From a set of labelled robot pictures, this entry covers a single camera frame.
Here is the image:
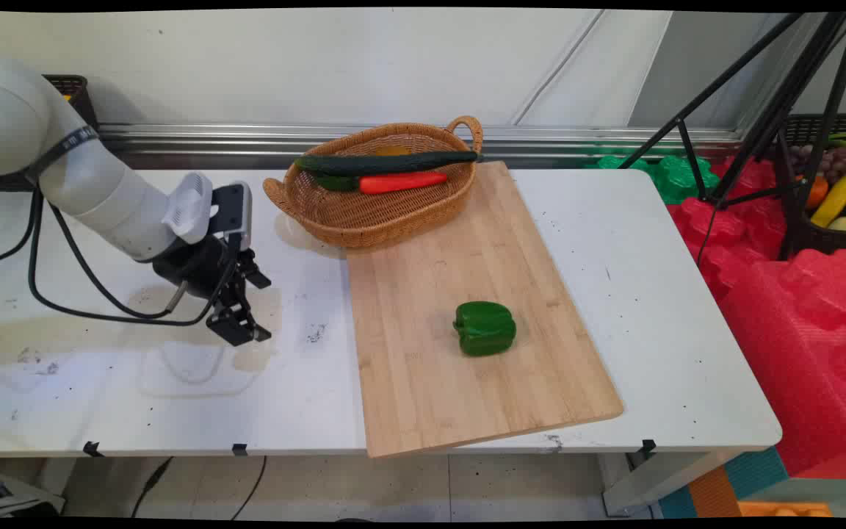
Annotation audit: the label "long black looping cable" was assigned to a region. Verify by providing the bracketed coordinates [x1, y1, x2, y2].
[26, 184, 237, 328]

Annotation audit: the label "black velcro strap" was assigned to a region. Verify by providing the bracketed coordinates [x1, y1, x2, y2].
[24, 125, 101, 185]

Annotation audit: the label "wooden cutting board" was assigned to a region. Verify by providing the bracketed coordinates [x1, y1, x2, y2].
[346, 160, 624, 459]

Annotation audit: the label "woven wicker basket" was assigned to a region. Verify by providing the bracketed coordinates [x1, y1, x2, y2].
[262, 115, 484, 249]

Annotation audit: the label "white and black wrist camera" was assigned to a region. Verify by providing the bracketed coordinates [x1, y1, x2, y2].
[162, 172, 253, 251]

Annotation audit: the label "dark green toy cucumber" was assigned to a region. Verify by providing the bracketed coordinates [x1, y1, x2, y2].
[294, 150, 480, 178]

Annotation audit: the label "gray fabric bag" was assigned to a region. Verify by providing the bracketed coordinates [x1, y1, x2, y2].
[0, 457, 65, 519]

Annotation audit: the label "silver metal wall rail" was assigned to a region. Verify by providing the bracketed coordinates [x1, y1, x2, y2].
[96, 123, 744, 159]

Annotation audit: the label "teal and orange mat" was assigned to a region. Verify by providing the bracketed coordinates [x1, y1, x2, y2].
[658, 447, 791, 519]

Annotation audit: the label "small red foam mat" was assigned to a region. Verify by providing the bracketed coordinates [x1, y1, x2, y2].
[667, 156, 798, 303]

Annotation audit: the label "black floor cable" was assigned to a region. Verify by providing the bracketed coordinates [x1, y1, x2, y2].
[231, 456, 268, 521]
[131, 457, 174, 519]

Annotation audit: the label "red-orange toy carrot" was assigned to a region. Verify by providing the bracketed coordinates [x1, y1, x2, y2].
[358, 170, 449, 195]

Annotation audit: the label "large red foam mat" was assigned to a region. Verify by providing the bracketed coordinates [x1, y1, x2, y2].
[717, 248, 846, 479]

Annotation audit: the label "short black cable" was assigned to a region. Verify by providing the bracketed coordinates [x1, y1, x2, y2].
[0, 187, 40, 269]

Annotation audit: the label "green foam mat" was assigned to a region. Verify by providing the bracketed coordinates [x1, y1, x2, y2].
[585, 153, 721, 206]

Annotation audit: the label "green toy bell pepper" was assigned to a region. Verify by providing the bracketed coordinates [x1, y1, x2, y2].
[453, 301, 518, 359]

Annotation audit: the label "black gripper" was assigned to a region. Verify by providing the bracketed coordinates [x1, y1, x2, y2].
[152, 235, 274, 347]

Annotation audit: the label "black plastic crate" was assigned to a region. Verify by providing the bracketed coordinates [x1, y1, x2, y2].
[41, 73, 99, 130]

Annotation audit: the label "white table leg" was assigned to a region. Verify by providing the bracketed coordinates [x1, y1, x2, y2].
[599, 450, 740, 517]

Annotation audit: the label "black fruit crate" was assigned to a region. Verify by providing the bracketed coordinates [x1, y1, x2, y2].
[779, 112, 846, 259]

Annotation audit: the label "orange plastic object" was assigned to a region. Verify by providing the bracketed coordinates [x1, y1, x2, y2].
[737, 501, 834, 518]

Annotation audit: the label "black tripod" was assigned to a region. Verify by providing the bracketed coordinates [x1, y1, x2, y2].
[618, 11, 846, 262]

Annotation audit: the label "purple toy grapes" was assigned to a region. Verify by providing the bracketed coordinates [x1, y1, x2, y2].
[790, 145, 846, 184]

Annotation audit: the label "orange toy fruit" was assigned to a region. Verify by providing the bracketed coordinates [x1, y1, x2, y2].
[798, 175, 830, 211]

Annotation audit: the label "yellow toy banana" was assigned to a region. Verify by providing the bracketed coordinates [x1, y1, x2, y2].
[810, 170, 846, 228]

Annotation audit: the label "small dark green toy pepper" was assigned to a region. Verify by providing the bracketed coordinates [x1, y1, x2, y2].
[311, 173, 360, 193]

